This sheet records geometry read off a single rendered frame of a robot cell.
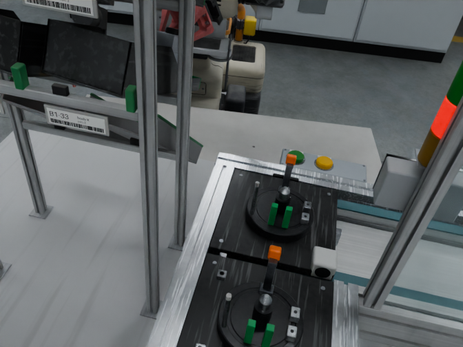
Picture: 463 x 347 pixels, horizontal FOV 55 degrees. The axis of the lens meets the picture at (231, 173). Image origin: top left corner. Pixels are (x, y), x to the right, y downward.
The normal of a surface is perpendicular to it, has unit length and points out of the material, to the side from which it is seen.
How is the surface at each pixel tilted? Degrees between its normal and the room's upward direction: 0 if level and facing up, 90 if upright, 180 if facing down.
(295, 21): 90
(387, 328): 90
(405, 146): 0
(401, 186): 90
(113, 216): 0
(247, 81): 90
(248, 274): 0
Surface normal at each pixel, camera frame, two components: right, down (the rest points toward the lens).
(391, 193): -0.21, 0.63
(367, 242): 0.10, -0.75
